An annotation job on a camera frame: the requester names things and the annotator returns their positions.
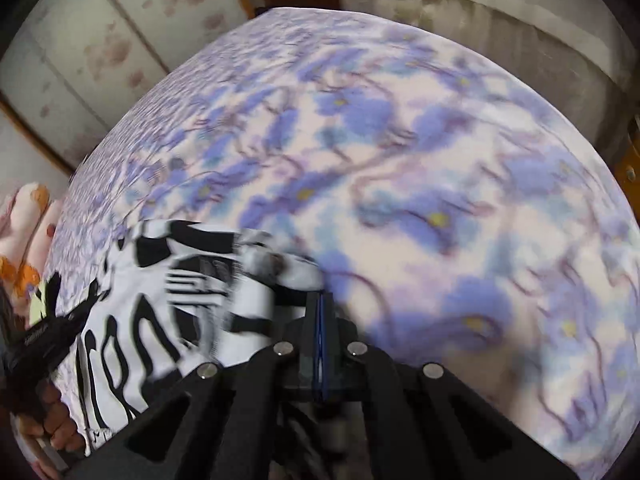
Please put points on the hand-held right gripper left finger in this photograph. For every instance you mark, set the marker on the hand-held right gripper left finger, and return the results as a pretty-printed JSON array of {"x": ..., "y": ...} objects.
[{"x": 314, "y": 345}]

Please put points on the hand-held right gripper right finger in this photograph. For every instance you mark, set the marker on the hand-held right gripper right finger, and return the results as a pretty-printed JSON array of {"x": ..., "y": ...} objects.
[{"x": 327, "y": 347}]

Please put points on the purple floral blanket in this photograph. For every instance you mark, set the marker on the purple floral blanket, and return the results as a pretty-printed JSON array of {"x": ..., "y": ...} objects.
[{"x": 425, "y": 185}]

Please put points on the folded green garment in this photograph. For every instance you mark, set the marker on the folded green garment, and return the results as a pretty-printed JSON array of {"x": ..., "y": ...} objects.
[{"x": 39, "y": 305}]

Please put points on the person's left hand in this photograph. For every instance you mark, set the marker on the person's left hand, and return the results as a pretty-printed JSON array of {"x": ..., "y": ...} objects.
[{"x": 60, "y": 420}]

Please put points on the black and white printed jacket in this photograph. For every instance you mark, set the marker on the black and white printed jacket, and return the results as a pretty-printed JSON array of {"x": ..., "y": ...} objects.
[{"x": 130, "y": 340}]

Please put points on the rolled pink bear quilt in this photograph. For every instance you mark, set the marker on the rolled pink bear quilt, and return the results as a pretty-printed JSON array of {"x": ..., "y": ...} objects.
[{"x": 25, "y": 220}]

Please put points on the beige cloth covered furniture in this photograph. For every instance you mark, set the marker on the beige cloth covered furniture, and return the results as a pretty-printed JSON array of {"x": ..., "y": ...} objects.
[{"x": 500, "y": 35}]

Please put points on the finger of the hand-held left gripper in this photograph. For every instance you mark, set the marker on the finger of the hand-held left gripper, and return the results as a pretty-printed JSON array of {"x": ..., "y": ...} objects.
[
  {"x": 51, "y": 292},
  {"x": 85, "y": 305}
]

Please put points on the wooden drawer cabinet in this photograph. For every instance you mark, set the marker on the wooden drawer cabinet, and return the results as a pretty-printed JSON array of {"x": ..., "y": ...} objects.
[{"x": 631, "y": 170}]

